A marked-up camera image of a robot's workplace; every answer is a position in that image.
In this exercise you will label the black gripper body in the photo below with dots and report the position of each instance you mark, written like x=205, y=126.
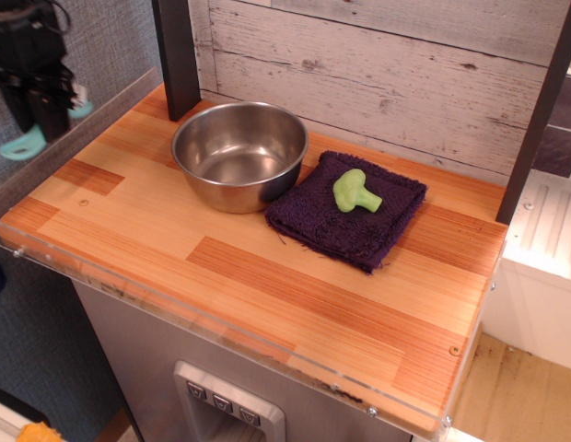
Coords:
x=31, y=54

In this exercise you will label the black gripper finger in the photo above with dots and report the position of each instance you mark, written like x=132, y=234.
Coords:
x=17, y=102
x=49, y=115

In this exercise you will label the teal dish brush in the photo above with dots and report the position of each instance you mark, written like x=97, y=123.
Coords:
x=32, y=142

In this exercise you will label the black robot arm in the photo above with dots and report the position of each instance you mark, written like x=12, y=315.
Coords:
x=35, y=9

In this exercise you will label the dark purple folded cloth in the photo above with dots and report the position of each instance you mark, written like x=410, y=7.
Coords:
x=309, y=214

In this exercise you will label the stainless steel bowl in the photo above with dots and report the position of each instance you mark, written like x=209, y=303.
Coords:
x=240, y=157

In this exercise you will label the clear acrylic edge guard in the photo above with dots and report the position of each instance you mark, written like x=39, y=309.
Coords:
x=267, y=310

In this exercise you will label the grey toy fridge cabinet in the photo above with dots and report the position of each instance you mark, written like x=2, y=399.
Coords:
x=142, y=350

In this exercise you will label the silver dispenser button panel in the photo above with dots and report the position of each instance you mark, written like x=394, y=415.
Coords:
x=217, y=410

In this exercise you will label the green toy broccoli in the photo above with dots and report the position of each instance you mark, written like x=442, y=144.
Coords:
x=350, y=192

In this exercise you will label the orange object bottom left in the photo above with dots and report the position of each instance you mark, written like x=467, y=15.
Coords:
x=38, y=432

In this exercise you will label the white toy sink unit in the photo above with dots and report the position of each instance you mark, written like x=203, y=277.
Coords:
x=529, y=302

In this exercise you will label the dark left frame post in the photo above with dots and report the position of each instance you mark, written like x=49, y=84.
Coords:
x=177, y=55

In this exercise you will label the dark frame post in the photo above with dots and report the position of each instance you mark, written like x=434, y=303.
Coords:
x=177, y=55
x=548, y=96

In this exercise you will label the dark right frame post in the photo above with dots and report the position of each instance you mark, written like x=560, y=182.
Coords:
x=548, y=96

